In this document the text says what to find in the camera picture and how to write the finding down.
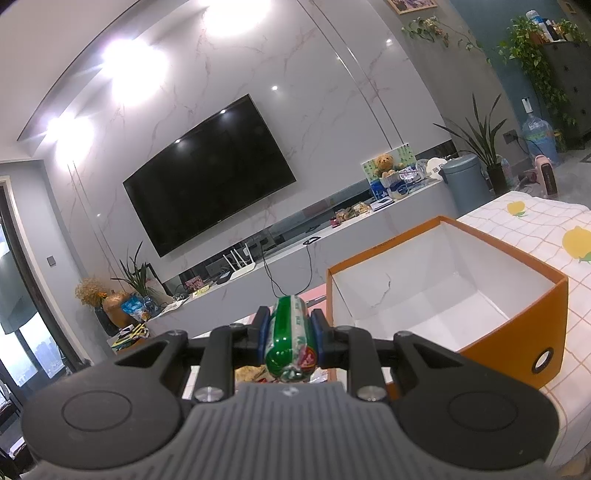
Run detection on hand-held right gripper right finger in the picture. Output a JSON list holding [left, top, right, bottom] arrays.
[[310, 308, 463, 402]]

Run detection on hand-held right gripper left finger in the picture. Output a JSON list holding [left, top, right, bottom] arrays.
[[113, 307, 273, 403]]

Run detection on green sausage snack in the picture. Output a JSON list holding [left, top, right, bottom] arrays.
[[264, 295, 319, 383]]

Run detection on pile of snack packets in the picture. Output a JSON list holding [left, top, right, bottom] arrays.
[[235, 364, 329, 385]]

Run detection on orange cardboard box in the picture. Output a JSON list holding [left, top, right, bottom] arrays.
[[326, 216, 568, 391]]

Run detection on pink flat box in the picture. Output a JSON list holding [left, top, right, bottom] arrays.
[[191, 282, 329, 400]]

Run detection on white router with antennas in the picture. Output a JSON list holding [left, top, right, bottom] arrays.
[[223, 244, 257, 280]]

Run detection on white papers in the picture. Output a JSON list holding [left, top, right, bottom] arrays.
[[159, 295, 191, 315]]

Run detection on grey television console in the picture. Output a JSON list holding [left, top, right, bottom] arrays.
[[152, 178, 462, 333]]

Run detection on snack pile on console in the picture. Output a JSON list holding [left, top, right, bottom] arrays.
[[330, 202, 372, 227]]

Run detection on blue snack bag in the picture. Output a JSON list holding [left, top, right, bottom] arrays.
[[121, 295, 153, 320]]

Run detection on long-leaf green plant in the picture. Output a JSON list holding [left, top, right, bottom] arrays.
[[111, 242, 171, 308]]

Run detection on gold vase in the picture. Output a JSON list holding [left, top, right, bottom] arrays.
[[102, 291, 134, 328]]

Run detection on blue and white bag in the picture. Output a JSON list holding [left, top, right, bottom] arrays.
[[369, 178, 409, 199]]

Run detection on black flat television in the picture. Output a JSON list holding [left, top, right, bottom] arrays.
[[122, 93, 297, 258]]

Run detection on dried flowers in dark vase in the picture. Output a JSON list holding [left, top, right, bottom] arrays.
[[75, 277, 118, 335]]

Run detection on brown teddy bear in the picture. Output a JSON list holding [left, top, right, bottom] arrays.
[[373, 154, 397, 178]]

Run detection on grey-blue trash can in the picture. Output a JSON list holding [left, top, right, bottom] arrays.
[[438, 154, 492, 217]]

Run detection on snake plant in black pot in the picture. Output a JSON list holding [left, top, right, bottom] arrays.
[[434, 92, 511, 195]]

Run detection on dark framed glass door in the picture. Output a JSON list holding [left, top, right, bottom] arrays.
[[0, 175, 88, 393]]

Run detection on pink space heater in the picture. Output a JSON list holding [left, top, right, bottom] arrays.
[[531, 156, 559, 199]]

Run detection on blue water jug with pump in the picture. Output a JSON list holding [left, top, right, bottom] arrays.
[[521, 98, 561, 167]]

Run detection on hanging green vine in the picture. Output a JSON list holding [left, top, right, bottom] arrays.
[[402, 16, 490, 63]]

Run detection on green pothos plant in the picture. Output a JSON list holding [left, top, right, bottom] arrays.
[[496, 16, 578, 125]]

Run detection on dark drawer cabinet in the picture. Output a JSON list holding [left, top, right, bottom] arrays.
[[540, 39, 591, 151]]

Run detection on black cable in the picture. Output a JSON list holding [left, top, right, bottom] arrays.
[[262, 235, 322, 299]]

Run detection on framed wall picture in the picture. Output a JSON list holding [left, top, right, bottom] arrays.
[[385, 0, 438, 14]]

